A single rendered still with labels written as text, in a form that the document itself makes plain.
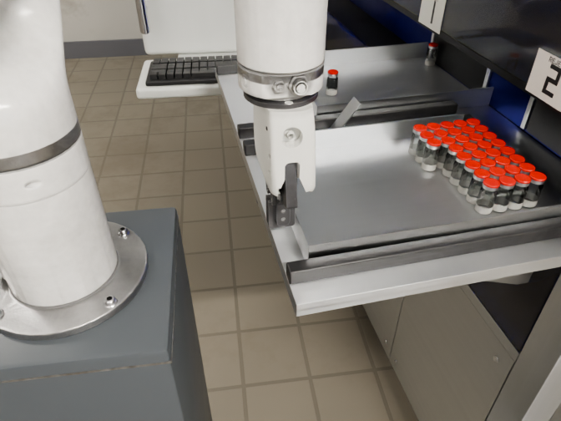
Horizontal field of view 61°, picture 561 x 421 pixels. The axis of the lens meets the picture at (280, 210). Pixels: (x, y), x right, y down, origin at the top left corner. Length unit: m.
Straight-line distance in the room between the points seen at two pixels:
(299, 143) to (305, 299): 0.17
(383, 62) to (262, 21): 0.73
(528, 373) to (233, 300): 1.06
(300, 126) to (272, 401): 1.11
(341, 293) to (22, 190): 0.33
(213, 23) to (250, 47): 0.96
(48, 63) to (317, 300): 0.35
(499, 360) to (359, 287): 0.47
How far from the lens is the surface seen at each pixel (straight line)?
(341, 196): 0.67
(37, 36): 0.50
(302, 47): 0.44
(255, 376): 1.52
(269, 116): 0.46
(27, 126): 0.46
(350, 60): 1.12
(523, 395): 0.94
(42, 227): 0.51
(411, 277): 0.57
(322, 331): 1.62
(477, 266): 0.61
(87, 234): 0.54
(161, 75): 1.23
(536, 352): 0.88
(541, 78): 0.77
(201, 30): 1.40
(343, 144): 0.79
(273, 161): 0.47
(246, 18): 0.44
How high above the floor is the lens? 1.27
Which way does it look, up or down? 38 degrees down
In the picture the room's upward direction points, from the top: straight up
